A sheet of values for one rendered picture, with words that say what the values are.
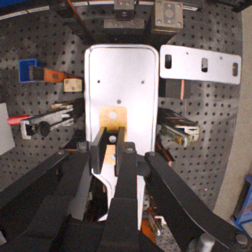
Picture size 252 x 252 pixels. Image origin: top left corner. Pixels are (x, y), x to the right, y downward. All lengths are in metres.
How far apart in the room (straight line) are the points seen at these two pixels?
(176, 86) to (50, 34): 0.67
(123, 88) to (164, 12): 0.24
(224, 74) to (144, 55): 0.27
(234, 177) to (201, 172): 1.34
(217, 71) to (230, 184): 1.95
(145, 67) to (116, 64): 0.08
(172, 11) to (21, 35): 0.77
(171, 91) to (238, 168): 1.90
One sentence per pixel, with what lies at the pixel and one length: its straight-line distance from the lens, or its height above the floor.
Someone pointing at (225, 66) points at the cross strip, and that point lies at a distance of 0.57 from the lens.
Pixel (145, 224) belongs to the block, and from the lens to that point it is 1.09.
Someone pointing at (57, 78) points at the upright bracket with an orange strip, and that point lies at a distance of 0.40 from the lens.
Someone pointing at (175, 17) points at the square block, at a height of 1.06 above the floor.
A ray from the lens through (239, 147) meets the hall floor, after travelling 2.12.
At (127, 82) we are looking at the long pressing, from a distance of 0.45.
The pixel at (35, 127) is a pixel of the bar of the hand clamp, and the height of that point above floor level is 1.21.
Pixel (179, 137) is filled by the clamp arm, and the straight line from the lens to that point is 0.40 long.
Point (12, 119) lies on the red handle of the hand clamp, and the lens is 0.41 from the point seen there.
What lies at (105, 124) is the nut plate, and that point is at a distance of 0.20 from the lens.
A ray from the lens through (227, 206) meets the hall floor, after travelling 2.62.
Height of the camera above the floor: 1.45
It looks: 76 degrees down
